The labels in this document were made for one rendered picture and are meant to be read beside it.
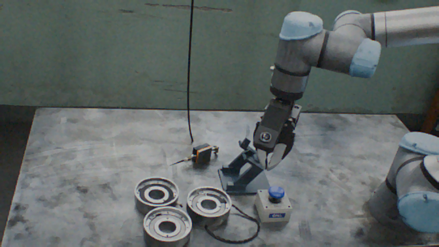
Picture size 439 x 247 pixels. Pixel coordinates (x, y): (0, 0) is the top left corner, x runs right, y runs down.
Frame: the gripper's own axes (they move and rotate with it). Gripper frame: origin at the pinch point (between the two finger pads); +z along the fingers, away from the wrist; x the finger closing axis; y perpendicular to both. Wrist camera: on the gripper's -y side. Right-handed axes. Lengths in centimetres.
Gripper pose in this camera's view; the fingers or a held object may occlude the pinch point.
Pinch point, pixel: (266, 166)
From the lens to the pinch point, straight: 110.9
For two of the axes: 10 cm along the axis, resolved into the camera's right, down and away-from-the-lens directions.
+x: -9.3, -3.0, 2.3
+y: 3.5, -4.6, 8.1
